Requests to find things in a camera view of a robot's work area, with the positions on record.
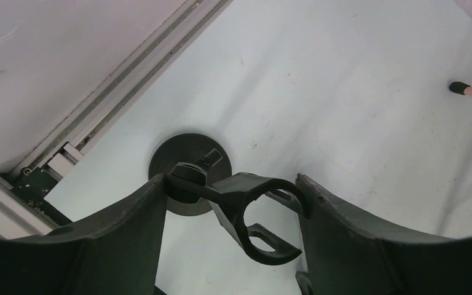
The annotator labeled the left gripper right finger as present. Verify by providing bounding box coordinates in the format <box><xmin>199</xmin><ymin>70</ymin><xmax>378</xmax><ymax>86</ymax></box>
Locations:
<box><xmin>296</xmin><ymin>175</ymin><xmax>472</xmax><ymax>294</ymax></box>

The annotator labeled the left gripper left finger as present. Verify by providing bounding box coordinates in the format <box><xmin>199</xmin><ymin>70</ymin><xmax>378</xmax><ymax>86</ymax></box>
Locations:
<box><xmin>0</xmin><ymin>175</ymin><xmax>167</xmax><ymax>294</ymax></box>

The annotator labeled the aluminium front rail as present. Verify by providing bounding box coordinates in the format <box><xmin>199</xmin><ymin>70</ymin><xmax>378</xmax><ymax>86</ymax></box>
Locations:
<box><xmin>0</xmin><ymin>1</ymin><xmax>229</xmax><ymax>239</ymax></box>

